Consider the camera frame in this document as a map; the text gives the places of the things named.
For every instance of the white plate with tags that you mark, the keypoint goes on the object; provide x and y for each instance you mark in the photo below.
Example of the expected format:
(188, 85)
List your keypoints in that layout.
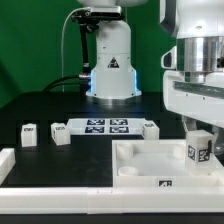
(105, 126)

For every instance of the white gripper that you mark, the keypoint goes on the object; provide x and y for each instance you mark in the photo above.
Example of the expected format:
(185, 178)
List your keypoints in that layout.
(203, 102)

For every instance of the white U-shaped obstacle fence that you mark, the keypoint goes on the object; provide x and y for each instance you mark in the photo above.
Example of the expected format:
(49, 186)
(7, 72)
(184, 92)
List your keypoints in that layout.
(100, 200)

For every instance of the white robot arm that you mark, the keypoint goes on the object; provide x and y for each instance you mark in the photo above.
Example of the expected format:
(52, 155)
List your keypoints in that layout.
(187, 42)

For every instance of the white square tabletop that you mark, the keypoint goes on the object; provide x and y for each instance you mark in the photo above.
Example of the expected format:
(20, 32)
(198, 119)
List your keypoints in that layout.
(158, 163)

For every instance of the black camera on stand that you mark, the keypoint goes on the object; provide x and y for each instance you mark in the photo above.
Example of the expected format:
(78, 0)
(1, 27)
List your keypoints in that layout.
(88, 19)

